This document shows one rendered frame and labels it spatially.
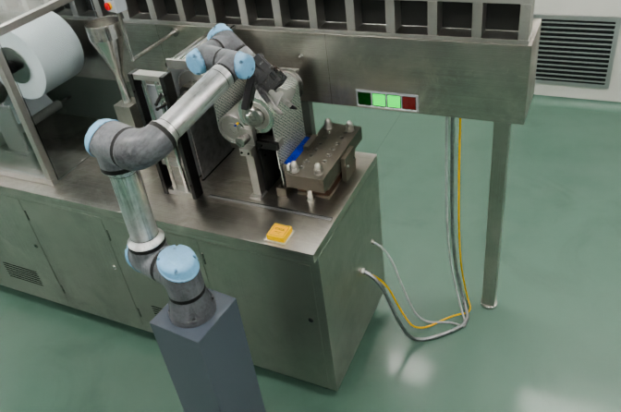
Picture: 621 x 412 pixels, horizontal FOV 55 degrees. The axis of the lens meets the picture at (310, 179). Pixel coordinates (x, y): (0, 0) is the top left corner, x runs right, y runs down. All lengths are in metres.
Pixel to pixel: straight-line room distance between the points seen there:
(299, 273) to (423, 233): 1.44
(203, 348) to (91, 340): 1.50
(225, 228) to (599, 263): 2.02
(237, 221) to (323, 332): 0.55
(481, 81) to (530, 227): 1.55
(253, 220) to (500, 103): 0.99
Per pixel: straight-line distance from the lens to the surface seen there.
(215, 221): 2.32
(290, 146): 2.37
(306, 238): 2.15
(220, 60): 1.79
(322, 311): 2.33
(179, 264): 1.82
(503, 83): 2.22
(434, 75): 2.26
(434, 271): 3.30
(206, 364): 1.98
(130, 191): 1.79
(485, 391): 2.83
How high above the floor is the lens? 2.28
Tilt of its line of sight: 34 degrees down
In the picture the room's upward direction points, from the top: 8 degrees counter-clockwise
